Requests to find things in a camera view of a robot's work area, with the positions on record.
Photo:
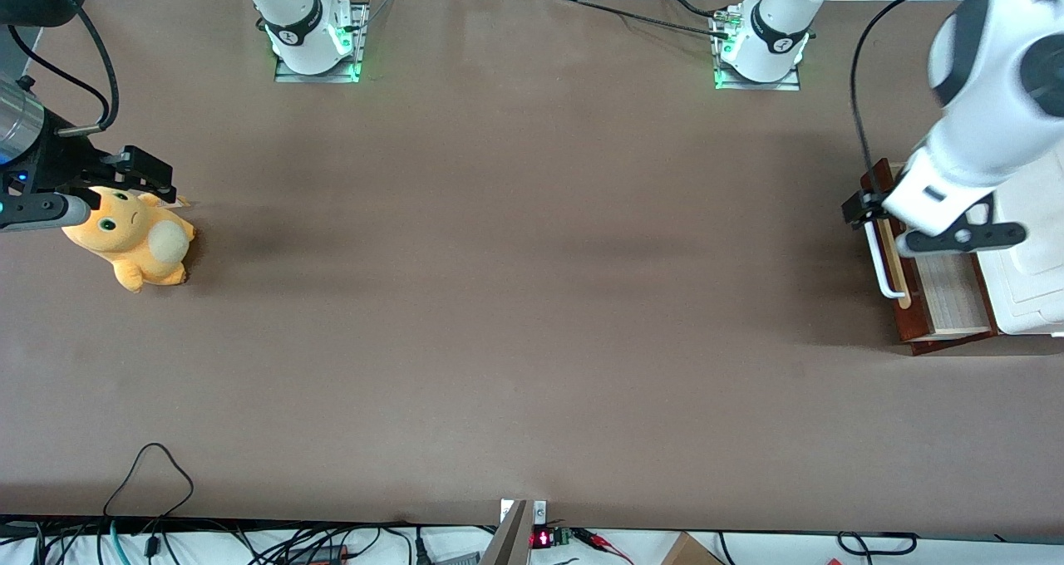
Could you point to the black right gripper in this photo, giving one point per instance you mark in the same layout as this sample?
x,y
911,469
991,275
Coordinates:
x,y
68,160

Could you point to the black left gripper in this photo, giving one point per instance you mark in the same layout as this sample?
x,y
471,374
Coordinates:
x,y
863,202

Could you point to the orange plush toy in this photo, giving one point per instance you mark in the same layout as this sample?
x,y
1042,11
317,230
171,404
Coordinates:
x,y
137,245

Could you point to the brown cabinet with white top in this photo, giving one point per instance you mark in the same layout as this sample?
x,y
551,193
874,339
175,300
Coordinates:
x,y
1031,299

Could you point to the brown cardboard box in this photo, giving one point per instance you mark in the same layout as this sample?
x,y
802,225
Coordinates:
x,y
690,553

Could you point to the black power adapter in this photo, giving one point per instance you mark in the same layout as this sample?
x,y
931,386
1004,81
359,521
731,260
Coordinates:
x,y
320,555

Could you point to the red clip leads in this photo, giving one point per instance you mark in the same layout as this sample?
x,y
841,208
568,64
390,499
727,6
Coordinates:
x,y
594,538

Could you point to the red LED display module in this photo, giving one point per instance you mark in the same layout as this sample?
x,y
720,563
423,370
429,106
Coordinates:
x,y
542,538

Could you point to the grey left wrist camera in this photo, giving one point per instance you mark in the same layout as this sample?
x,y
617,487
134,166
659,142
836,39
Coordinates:
x,y
964,240

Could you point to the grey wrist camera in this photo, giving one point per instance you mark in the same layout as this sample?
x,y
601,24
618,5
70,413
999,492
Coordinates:
x,y
41,213
964,240

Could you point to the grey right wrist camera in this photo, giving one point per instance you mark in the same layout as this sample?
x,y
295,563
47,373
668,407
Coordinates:
x,y
41,213

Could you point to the aluminium arm base plate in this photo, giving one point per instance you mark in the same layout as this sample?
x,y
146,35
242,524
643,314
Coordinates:
x,y
781,86
359,37

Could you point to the small aluminium bracket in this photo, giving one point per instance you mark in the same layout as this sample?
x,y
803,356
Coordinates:
x,y
540,511

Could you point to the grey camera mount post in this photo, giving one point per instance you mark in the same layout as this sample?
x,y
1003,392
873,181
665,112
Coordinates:
x,y
509,542

